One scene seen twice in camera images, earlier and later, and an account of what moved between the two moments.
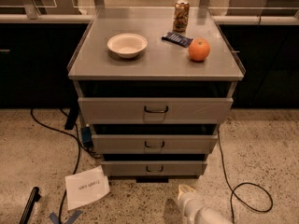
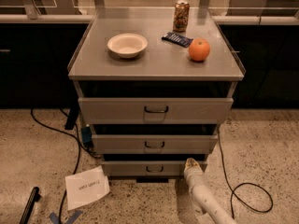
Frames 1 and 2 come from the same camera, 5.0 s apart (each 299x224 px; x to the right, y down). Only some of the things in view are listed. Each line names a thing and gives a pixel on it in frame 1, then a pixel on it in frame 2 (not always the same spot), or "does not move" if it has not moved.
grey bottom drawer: (152, 168) does not move
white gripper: (189, 201) → (192, 174)
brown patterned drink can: (180, 16) does not move
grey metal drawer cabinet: (155, 97) does not move
